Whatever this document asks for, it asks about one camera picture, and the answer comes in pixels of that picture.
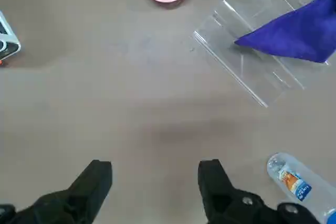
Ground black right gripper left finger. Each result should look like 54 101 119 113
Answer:
0 159 113 224

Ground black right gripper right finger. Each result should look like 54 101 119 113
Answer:
198 158 329 224

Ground purple cloth towel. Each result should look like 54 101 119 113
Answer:
234 0 336 64

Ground clear acrylic storage rack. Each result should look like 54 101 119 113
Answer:
193 0 336 108

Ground clear bottle with blue cap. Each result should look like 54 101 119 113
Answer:
267 152 336 224

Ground white mini drawer cabinet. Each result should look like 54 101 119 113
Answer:
0 10 22 66

